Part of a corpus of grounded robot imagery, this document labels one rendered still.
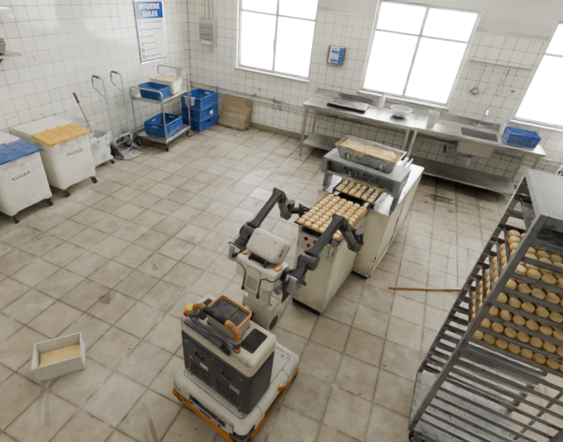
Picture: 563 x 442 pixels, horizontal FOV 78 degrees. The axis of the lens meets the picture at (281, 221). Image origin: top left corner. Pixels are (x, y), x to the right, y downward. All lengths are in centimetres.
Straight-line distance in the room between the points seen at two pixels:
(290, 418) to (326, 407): 27
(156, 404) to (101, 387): 42
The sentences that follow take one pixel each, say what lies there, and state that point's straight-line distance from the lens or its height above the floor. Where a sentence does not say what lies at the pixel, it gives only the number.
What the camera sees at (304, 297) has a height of 16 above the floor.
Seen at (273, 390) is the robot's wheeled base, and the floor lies 27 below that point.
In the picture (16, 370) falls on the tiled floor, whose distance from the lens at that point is 330.
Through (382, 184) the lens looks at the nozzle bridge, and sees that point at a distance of 320.
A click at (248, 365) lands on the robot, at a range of 197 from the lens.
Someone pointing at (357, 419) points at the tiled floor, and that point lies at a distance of 285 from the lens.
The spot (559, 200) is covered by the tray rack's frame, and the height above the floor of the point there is 182.
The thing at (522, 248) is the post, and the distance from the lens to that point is 172.
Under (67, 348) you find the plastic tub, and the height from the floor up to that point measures 6.
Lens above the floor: 246
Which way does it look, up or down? 35 degrees down
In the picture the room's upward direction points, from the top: 6 degrees clockwise
